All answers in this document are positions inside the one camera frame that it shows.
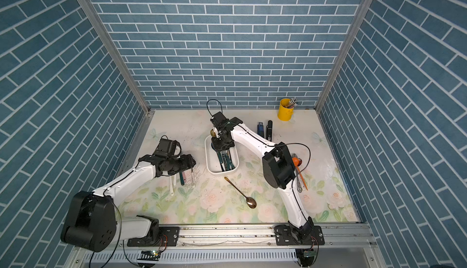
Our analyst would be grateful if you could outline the teal handled spoon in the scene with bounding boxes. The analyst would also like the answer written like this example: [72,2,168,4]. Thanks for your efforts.
[226,150,235,170]
[224,151,232,171]

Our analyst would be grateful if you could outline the silver spoon marbled handle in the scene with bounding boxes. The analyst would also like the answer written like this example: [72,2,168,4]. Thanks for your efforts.
[217,151,226,172]

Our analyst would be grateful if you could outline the silver spoon clear handle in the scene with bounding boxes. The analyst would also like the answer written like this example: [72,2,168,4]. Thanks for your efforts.
[189,168,196,188]
[296,176,303,193]

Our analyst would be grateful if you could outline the orange plastic spoon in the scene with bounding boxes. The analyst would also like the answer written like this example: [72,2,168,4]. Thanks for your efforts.
[292,154,308,190]

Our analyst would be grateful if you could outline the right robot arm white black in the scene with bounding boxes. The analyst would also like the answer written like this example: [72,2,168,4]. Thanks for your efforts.
[210,112,314,236]

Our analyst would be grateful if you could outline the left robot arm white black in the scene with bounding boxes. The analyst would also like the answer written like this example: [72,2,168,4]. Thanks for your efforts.
[60,154,196,252]

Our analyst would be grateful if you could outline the white plastic storage box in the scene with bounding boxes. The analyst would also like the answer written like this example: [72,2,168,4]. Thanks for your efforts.
[204,136,240,176]

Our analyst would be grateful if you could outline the white plastic spoon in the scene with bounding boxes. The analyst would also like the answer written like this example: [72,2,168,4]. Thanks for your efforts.
[169,175,176,196]

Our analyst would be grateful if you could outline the gold long spoon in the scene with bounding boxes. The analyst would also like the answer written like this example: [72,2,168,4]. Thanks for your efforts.
[224,177,257,209]

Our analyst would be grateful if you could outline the blue stapler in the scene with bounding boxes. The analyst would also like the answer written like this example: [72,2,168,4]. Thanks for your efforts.
[257,122,265,138]

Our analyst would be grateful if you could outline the black stapler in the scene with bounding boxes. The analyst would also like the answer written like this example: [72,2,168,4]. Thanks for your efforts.
[266,120,273,142]

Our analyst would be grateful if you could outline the yellow pen cup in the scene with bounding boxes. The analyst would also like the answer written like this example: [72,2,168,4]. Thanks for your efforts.
[277,98,294,122]

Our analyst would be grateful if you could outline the pens in cup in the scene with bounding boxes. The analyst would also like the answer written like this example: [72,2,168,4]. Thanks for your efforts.
[285,98,297,109]

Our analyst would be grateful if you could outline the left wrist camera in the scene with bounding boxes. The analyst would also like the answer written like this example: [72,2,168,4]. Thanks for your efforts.
[153,137,182,158]

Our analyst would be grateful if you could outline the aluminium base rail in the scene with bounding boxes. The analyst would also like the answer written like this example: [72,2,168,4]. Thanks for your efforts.
[72,223,384,250]

